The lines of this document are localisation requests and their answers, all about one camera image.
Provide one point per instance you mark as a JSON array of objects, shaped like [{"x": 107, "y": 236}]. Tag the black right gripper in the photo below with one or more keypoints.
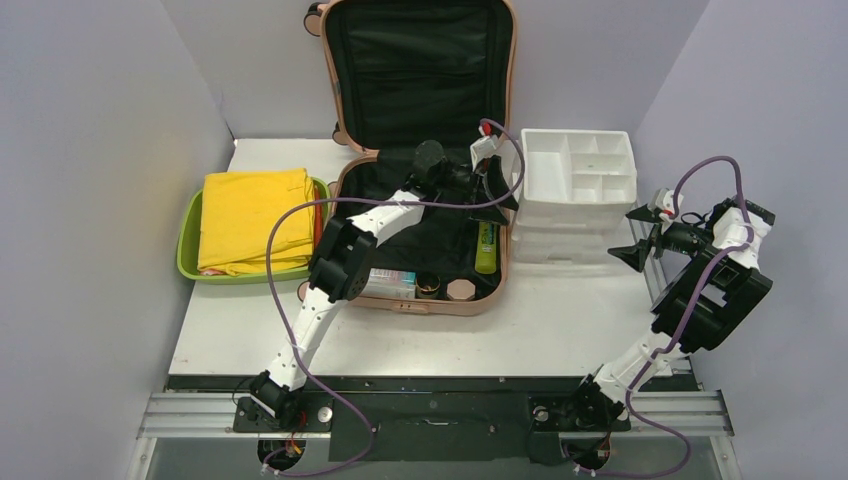
[{"x": 656, "y": 234}]

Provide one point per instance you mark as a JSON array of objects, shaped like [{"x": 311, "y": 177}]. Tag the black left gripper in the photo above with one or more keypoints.
[{"x": 494, "y": 213}]

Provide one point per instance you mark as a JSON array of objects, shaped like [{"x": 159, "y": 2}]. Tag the white plastic drawer organizer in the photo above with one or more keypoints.
[{"x": 578, "y": 186}]

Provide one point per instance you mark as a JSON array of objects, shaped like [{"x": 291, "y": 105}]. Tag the white toothpaste box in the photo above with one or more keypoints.
[{"x": 392, "y": 284}]

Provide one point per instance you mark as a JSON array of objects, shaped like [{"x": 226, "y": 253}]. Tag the pink hard-shell suitcase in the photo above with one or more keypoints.
[{"x": 404, "y": 72}]

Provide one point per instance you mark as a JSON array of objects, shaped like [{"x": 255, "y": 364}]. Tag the red snack bag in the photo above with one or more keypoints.
[{"x": 318, "y": 217}]

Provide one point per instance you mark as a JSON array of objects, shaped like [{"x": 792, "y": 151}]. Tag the yellow box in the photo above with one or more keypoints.
[{"x": 238, "y": 212}]

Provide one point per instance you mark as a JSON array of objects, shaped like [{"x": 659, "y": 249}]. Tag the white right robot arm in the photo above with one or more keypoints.
[{"x": 718, "y": 288}]

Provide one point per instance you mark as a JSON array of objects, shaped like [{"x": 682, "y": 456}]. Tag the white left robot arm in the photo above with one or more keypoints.
[{"x": 340, "y": 266}]

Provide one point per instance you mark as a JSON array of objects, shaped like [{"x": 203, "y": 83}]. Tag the small green bottle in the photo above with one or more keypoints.
[{"x": 486, "y": 249}]

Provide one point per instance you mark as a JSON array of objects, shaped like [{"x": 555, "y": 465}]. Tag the octagonal pink jar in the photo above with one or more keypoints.
[{"x": 461, "y": 290}]

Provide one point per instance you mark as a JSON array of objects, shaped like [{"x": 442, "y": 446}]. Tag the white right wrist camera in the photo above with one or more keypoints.
[{"x": 662, "y": 205}]

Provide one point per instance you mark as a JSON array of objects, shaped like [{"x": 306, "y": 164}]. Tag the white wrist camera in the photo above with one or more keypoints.
[
  {"x": 662, "y": 205},
  {"x": 485, "y": 146}
]

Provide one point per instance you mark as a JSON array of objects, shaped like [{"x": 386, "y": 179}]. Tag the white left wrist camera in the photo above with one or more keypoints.
[{"x": 485, "y": 146}]

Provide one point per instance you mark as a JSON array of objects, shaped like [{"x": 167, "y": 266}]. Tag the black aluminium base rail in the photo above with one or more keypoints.
[{"x": 211, "y": 429}]

